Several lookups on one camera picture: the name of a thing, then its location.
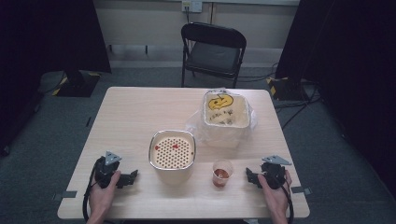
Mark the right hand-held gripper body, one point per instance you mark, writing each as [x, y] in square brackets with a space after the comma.
[274, 174]

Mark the black stand base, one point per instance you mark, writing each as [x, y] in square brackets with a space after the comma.
[77, 84]
[285, 88]

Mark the grey table bracket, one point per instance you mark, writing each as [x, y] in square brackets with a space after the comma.
[65, 195]
[301, 190]

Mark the black curtain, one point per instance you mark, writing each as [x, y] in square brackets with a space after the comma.
[46, 34]
[345, 62]

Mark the person's left hand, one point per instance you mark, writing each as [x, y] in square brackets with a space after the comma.
[102, 197]

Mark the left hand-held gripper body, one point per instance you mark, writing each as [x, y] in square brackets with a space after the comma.
[104, 174]

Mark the white wall socket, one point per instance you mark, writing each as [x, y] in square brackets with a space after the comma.
[192, 5]

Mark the person's right hand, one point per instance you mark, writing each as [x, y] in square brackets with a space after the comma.
[275, 199]

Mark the clear cup with red sauce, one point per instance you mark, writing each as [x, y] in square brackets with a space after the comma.
[222, 175]

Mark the white bin with plastic bag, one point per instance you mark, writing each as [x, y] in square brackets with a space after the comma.
[225, 121]

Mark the white bin with perforated strainer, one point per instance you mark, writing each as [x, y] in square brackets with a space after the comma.
[172, 154]

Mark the black folding chair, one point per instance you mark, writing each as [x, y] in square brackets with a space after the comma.
[211, 54]

